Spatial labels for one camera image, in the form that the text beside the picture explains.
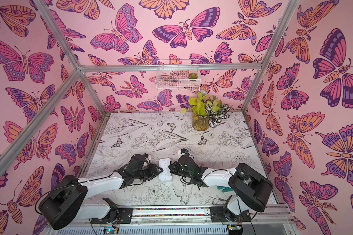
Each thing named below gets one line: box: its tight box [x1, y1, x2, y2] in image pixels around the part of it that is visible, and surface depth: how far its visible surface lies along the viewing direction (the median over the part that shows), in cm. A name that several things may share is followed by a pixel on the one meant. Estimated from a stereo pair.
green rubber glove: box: [216, 185, 233, 193], surface depth 83 cm
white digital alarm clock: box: [158, 158, 173, 183], surface depth 86 cm
